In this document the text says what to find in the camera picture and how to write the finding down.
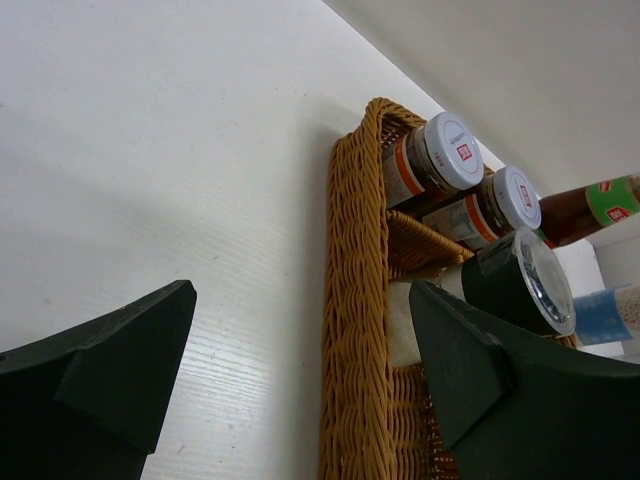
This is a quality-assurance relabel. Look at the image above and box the clear top white grinder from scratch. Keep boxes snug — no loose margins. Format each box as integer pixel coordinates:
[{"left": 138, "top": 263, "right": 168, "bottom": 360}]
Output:
[{"left": 387, "top": 225, "right": 577, "bottom": 369}]

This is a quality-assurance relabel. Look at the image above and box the brown wicker divided basket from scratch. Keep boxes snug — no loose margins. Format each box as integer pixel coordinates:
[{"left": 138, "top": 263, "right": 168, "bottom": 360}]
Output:
[{"left": 319, "top": 97, "right": 470, "bottom": 479}]

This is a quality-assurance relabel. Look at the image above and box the red sauce bottle yellow cap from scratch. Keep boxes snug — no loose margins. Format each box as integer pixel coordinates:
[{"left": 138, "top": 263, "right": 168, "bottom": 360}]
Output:
[{"left": 538, "top": 173, "right": 639, "bottom": 249}]

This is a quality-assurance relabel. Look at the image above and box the blue label spice jar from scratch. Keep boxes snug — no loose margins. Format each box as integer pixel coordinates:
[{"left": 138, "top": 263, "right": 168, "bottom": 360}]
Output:
[{"left": 574, "top": 284, "right": 639, "bottom": 346}]

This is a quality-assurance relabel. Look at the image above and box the white lid sauce jar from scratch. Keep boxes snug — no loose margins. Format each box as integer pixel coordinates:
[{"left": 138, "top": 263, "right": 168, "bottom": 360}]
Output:
[
  {"left": 421, "top": 166, "right": 542, "bottom": 251},
  {"left": 381, "top": 112, "right": 485, "bottom": 210}
]

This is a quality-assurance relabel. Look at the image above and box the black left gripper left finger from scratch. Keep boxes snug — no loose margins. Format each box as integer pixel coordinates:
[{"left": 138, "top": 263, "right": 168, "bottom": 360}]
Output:
[{"left": 1, "top": 280, "right": 196, "bottom": 479}]

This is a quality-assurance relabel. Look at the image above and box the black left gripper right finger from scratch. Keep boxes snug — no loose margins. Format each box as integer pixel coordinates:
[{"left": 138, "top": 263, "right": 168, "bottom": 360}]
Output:
[{"left": 409, "top": 280, "right": 639, "bottom": 479}]

